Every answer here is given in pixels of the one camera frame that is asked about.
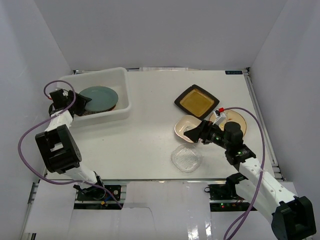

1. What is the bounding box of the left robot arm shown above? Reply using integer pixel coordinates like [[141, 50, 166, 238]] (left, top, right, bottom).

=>
[[35, 89, 106, 200]]

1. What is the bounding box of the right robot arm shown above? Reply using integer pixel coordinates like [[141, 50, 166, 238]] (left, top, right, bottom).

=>
[[184, 120, 317, 240]]

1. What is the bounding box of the beige square bowl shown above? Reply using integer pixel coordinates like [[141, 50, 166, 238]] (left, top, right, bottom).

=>
[[174, 115, 202, 143]]

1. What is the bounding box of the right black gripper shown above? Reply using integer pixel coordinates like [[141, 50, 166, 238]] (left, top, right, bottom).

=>
[[183, 120, 231, 151]]

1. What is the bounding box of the aluminium table frame rail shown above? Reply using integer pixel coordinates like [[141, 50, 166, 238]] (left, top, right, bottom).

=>
[[243, 67, 286, 182]]

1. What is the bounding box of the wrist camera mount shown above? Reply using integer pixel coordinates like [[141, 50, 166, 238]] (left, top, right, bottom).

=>
[[49, 88, 69, 101], [213, 107, 227, 127]]

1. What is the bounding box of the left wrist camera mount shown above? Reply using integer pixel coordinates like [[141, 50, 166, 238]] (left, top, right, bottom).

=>
[[49, 88, 69, 101]]

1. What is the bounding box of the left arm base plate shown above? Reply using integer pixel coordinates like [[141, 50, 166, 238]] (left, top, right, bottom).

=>
[[73, 184, 124, 210]]

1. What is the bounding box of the cream bird pattern plate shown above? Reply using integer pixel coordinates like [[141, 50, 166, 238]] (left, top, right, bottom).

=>
[[218, 110, 247, 136]]

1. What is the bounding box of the teal round plate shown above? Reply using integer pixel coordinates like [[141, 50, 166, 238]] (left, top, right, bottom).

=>
[[79, 86, 119, 113]]

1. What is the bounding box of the black and amber square plate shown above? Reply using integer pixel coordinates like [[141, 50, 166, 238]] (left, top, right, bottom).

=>
[[174, 84, 220, 120]]

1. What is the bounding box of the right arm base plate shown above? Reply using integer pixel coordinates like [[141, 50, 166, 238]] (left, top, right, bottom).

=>
[[204, 184, 250, 213]]

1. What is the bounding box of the blue label sticker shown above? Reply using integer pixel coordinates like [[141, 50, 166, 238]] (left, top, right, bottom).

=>
[[225, 70, 243, 75]]

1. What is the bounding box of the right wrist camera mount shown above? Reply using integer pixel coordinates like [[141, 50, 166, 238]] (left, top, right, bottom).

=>
[[213, 107, 227, 127]]

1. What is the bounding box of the white plastic bin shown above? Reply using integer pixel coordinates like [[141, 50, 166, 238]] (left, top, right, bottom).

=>
[[61, 67, 132, 128]]

